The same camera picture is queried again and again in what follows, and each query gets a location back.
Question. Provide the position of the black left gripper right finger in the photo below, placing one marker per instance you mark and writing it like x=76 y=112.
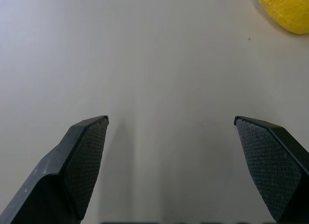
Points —
x=272 y=166

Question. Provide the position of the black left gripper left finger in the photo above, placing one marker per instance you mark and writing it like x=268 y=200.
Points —
x=72 y=166

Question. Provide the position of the yellow lemon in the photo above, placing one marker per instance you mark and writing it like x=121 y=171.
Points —
x=287 y=9

